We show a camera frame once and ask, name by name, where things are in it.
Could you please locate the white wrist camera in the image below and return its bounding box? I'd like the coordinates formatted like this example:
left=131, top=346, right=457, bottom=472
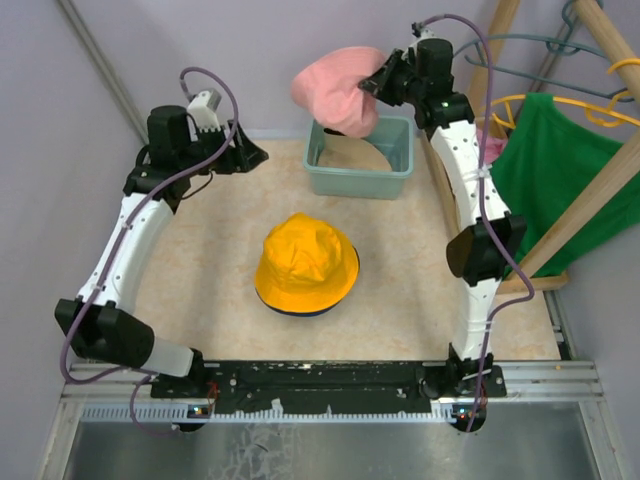
left=411, top=22, right=436, bottom=47
left=187, top=88, right=222, bottom=133

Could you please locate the white toothed cable strip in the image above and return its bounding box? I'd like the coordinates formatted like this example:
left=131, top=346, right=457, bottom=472
left=79, top=401, right=486, bottom=425

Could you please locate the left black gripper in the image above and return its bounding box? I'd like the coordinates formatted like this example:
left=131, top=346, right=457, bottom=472
left=178, top=118, right=269, bottom=177

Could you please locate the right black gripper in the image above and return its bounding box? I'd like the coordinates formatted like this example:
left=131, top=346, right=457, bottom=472
left=356, top=50, right=422, bottom=109

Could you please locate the yellow bucket hat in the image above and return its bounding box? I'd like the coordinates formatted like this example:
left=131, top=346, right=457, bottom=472
left=258, top=212, right=355, bottom=280

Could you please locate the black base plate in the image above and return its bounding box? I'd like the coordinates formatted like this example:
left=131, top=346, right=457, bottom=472
left=151, top=360, right=477, bottom=415

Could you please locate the pink cloth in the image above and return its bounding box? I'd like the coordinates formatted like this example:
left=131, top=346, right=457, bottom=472
left=291, top=46, right=387, bottom=138

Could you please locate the yellow clothes hanger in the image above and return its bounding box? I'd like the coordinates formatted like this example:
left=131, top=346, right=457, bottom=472
left=484, top=57, right=640, bottom=131

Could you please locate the grey-blue clothes hanger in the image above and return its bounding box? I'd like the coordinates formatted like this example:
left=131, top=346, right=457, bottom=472
left=459, top=1, right=624, bottom=100

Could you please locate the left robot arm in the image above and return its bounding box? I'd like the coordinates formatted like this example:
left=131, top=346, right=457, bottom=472
left=54, top=103, right=268, bottom=397

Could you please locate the teal plastic bin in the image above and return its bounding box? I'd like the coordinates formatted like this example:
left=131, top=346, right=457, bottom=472
left=303, top=116, right=415, bottom=200

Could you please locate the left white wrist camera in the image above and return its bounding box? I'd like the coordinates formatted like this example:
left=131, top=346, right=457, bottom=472
left=187, top=88, right=222, bottom=133

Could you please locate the blue bucket hat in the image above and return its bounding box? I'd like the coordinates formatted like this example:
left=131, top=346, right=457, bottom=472
left=255, top=246, right=360, bottom=317

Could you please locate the pink garment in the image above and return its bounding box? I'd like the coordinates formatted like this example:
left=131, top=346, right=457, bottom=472
left=483, top=135, right=508, bottom=165

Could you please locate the green tank top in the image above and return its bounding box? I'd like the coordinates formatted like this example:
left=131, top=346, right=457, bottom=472
left=491, top=93, right=639, bottom=277

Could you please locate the beige bucket hat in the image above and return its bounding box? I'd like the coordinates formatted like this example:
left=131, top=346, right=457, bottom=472
left=317, top=128, right=392, bottom=172

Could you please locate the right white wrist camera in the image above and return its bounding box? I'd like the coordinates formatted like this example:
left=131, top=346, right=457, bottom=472
left=411, top=22, right=436, bottom=47

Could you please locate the wooden clothes rack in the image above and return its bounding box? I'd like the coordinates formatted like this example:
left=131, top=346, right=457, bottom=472
left=422, top=0, right=640, bottom=298

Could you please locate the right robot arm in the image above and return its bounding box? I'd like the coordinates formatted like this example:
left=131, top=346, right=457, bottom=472
left=359, top=38, right=526, bottom=399

